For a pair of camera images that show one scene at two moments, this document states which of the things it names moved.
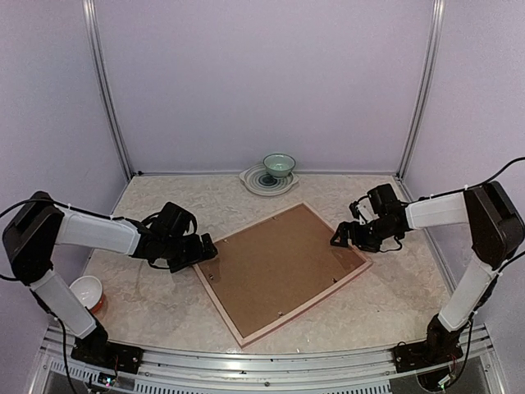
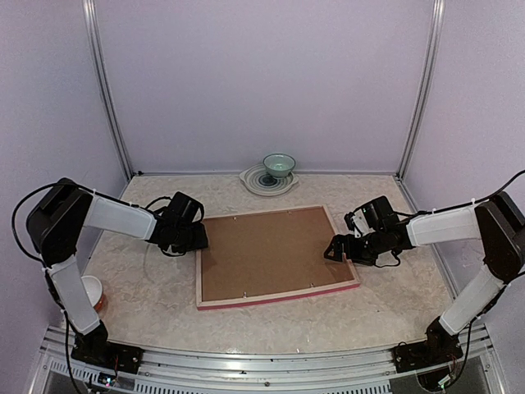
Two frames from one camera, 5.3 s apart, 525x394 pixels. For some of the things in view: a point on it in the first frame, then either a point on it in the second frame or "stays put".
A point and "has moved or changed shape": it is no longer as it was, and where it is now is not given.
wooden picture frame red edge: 232,240 has moved or changed shape
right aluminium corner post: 423,104 stays put
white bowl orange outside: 89,290 stays put
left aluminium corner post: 89,7 stays put
